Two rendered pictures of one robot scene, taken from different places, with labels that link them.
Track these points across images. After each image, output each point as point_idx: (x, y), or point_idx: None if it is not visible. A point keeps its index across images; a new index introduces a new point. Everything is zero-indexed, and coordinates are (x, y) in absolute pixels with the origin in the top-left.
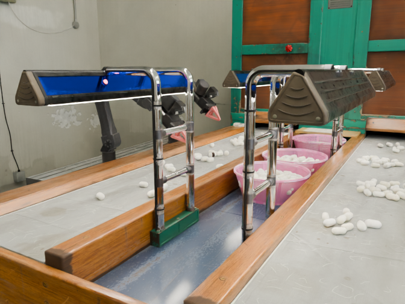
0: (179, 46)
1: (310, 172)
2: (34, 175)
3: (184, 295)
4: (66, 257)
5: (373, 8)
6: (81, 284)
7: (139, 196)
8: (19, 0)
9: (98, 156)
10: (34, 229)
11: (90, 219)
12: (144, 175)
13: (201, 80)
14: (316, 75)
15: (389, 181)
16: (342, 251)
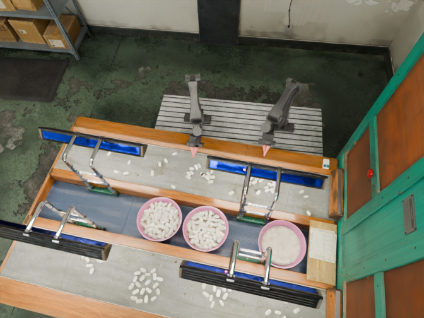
0: None
1: (157, 240)
2: (169, 94)
3: None
4: (49, 175)
5: (406, 268)
6: (42, 185)
7: (116, 167)
8: None
9: (220, 100)
10: (76, 151)
11: (87, 162)
12: (150, 154)
13: (267, 123)
14: None
15: (168, 290)
16: (68, 257)
